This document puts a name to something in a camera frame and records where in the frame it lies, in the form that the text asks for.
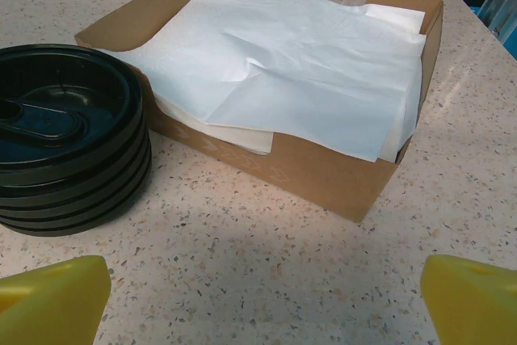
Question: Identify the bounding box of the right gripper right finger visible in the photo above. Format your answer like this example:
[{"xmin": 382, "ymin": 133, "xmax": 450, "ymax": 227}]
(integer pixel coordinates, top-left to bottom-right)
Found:
[{"xmin": 419, "ymin": 255, "xmax": 517, "ymax": 345}]

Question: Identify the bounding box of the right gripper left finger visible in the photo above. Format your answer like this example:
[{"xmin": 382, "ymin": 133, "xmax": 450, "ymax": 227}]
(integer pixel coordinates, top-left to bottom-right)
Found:
[{"xmin": 0, "ymin": 255, "xmax": 112, "ymax": 345}]

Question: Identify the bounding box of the black plastic cup lid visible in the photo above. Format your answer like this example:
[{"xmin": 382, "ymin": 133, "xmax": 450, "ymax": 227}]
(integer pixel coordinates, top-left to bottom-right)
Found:
[
  {"xmin": 0, "ymin": 114, "xmax": 149, "ymax": 203},
  {"xmin": 0, "ymin": 162, "xmax": 153, "ymax": 238},
  {"xmin": 0, "ymin": 146, "xmax": 153, "ymax": 228},
  {"xmin": 0, "ymin": 130, "xmax": 151, "ymax": 217},
  {"xmin": 0, "ymin": 43, "xmax": 145, "ymax": 184}
]

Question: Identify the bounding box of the cream paper napkin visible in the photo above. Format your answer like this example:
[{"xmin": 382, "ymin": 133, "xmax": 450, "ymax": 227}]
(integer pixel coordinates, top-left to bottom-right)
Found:
[{"xmin": 96, "ymin": 49, "xmax": 275, "ymax": 157}]

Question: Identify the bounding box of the small white folded napkin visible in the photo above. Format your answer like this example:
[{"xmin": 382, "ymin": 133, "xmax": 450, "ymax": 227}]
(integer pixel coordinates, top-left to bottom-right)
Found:
[{"xmin": 365, "ymin": 3, "xmax": 426, "ymax": 35}]

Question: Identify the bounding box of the large white paper napkin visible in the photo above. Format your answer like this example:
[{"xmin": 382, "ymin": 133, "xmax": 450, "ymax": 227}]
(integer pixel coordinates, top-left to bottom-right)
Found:
[{"xmin": 128, "ymin": 0, "xmax": 428, "ymax": 163}]

